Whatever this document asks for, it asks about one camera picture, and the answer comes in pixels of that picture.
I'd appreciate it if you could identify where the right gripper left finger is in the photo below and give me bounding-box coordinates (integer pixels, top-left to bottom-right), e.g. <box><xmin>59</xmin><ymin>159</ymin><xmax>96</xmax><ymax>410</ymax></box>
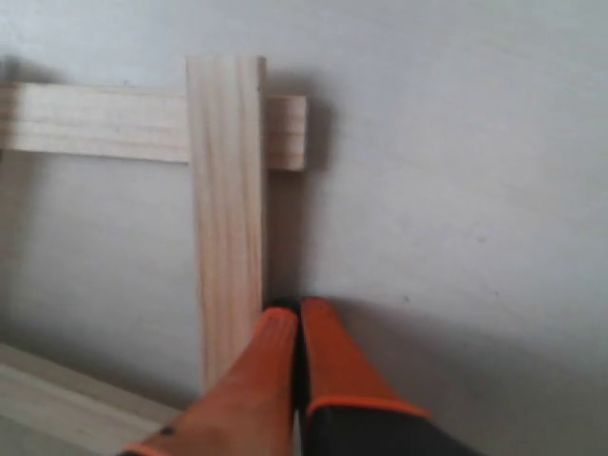
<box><xmin>121</xmin><ymin>299</ymin><xmax>299</xmax><ymax>455</ymax></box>

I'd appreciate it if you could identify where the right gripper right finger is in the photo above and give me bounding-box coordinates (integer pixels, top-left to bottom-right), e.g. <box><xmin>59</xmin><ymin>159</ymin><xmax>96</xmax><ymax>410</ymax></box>
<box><xmin>299</xmin><ymin>297</ymin><xmax>478</xmax><ymax>455</ymax></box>

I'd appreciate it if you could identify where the wooden stick with holes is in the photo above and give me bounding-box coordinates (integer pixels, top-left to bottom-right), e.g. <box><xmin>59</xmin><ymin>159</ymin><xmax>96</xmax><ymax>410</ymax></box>
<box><xmin>1</xmin><ymin>344</ymin><xmax>179</xmax><ymax>455</ymax></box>

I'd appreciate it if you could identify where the plain wooden stick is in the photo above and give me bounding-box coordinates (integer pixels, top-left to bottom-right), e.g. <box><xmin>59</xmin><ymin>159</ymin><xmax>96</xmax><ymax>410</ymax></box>
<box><xmin>1</xmin><ymin>83</ymin><xmax>308</xmax><ymax>171</ymax></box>

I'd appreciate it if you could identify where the grooved wooden stick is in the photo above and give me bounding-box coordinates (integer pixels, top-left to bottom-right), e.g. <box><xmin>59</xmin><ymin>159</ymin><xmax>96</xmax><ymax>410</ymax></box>
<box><xmin>186</xmin><ymin>55</ymin><xmax>266</xmax><ymax>389</ymax></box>

